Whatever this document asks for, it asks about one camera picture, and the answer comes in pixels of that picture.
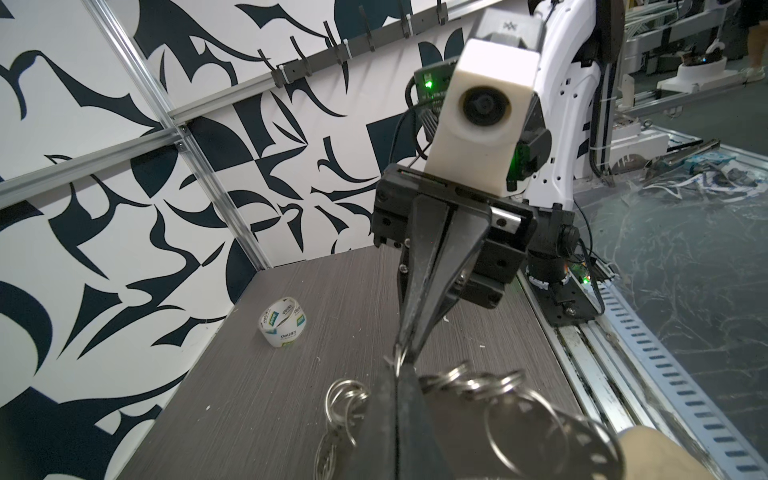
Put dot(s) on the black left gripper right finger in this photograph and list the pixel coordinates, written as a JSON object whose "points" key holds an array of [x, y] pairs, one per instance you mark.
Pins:
{"points": [[418, 453]]}

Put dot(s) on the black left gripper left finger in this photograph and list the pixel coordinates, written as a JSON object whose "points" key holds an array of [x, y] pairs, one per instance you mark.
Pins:
{"points": [[375, 456]]}

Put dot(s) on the white slotted cable duct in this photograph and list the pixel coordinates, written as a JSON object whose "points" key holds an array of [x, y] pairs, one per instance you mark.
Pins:
{"points": [[684, 399]]}

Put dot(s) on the black wall hook rack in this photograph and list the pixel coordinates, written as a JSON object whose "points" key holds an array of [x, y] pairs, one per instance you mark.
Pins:
{"points": [[340, 50]]}

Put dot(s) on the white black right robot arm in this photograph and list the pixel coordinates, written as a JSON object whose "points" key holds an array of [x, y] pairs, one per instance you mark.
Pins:
{"points": [[578, 42]]}

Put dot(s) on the silver keyring cluster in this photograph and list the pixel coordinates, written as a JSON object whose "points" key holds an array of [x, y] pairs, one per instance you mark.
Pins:
{"points": [[456, 390]]}

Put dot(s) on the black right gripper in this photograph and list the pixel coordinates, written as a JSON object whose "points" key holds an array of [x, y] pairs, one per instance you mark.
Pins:
{"points": [[460, 243]]}

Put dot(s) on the beige glasses case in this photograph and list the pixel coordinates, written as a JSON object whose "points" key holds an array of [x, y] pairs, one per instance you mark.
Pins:
{"points": [[650, 455]]}

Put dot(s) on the clear tape roll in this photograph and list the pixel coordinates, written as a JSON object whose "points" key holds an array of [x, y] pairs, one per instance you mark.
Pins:
{"points": [[282, 322]]}

